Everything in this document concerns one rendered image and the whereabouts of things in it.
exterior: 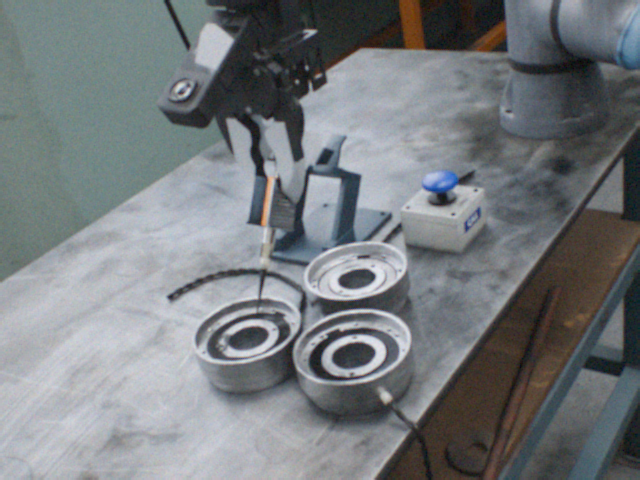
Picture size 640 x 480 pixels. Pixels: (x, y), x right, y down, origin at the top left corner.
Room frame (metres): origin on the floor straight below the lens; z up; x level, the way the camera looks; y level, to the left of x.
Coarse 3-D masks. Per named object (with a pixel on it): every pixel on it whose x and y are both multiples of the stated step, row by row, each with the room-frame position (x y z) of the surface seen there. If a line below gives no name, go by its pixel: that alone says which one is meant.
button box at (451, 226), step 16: (448, 192) 0.82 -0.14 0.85; (464, 192) 0.82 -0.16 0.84; (480, 192) 0.81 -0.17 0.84; (416, 208) 0.80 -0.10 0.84; (432, 208) 0.80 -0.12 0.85; (448, 208) 0.79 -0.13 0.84; (464, 208) 0.78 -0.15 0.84; (480, 208) 0.81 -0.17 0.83; (416, 224) 0.80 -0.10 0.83; (432, 224) 0.78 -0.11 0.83; (448, 224) 0.77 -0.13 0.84; (464, 224) 0.77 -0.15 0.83; (480, 224) 0.80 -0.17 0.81; (416, 240) 0.80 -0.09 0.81; (432, 240) 0.78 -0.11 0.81; (448, 240) 0.77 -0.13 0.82; (464, 240) 0.77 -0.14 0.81
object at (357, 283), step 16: (320, 256) 0.75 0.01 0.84; (336, 256) 0.76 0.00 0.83; (352, 256) 0.76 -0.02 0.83; (368, 256) 0.75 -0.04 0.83; (384, 256) 0.74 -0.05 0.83; (400, 256) 0.72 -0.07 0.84; (320, 272) 0.74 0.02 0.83; (336, 272) 0.73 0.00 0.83; (352, 272) 0.73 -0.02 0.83; (368, 272) 0.73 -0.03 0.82; (384, 272) 0.71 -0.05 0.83; (400, 272) 0.71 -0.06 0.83; (336, 288) 0.70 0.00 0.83; (352, 288) 0.73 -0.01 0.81; (368, 288) 0.69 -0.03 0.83; (384, 288) 0.67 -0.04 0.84; (400, 288) 0.68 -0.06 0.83; (320, 304) 0.68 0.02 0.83; (336, 304) 0.67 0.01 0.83; (352, 304) 0.66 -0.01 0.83; (368, 304) 0.66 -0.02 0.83; (384, 304) 0.66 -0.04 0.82; (400, 304) 0.68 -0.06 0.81
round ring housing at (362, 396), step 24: (360, 312) 0.63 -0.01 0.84; (384, 312) 0.63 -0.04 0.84; (312, 336) 0.62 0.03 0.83; (360, 336) 0.61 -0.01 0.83; (408, 336) 0.58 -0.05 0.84; (336, 360) 0.60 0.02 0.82; (360, 360) 0.61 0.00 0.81; (408, 360) 0.56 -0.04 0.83; (312, 384) 0.55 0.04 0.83; (336, 384) 0.54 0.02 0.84; (360, 384) 0.54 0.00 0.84; (384, 384) 0.54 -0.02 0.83; (336, 408) 0.55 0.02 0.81; (360, 408) 0.54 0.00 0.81
